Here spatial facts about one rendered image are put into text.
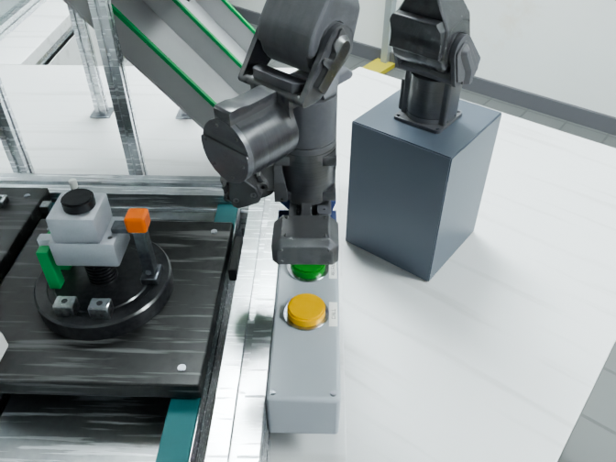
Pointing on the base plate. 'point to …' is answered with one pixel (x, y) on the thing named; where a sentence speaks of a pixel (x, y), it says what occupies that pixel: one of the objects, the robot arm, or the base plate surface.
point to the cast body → (83, 231)
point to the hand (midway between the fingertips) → (308, 231)
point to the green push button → (307, 270)
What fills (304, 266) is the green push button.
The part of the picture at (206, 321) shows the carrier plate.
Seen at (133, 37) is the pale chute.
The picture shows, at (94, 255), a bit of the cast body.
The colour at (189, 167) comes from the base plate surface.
